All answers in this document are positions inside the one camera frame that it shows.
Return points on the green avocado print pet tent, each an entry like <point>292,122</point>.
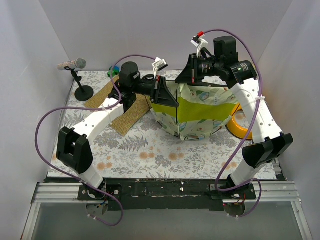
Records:
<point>207,102</point>

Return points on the green and blue toy block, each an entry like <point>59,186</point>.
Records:
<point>113,71</point>

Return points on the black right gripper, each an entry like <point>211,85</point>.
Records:
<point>193,68</point>

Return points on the yellow double pet bowl stand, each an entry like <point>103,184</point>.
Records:
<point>234,125</point>

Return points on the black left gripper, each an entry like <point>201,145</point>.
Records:
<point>156,90</point>

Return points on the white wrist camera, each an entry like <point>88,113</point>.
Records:
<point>199,42</point>
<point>158,65</point>

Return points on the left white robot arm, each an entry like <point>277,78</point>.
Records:
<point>74,144</point>

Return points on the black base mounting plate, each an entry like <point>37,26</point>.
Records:
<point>162,194</point>

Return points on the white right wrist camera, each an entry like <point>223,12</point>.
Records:
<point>199,42</point>

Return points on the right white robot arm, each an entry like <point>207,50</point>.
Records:
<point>245,83</point>

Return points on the aluminium frame rail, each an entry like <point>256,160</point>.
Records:
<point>275,214</point>

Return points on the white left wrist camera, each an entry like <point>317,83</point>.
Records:
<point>158,65</point>

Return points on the grey head microphone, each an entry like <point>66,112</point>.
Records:
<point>75,64</point>

